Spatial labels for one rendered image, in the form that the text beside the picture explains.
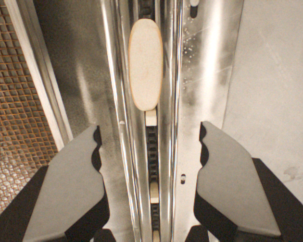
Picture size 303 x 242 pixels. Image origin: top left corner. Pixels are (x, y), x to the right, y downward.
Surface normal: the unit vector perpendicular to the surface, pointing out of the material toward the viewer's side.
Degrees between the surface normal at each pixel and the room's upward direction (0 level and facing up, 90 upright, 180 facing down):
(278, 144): 0
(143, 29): 16
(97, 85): 0
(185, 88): 0
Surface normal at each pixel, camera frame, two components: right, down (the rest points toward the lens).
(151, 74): 0.07, 0.24
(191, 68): 0.01, 0.47
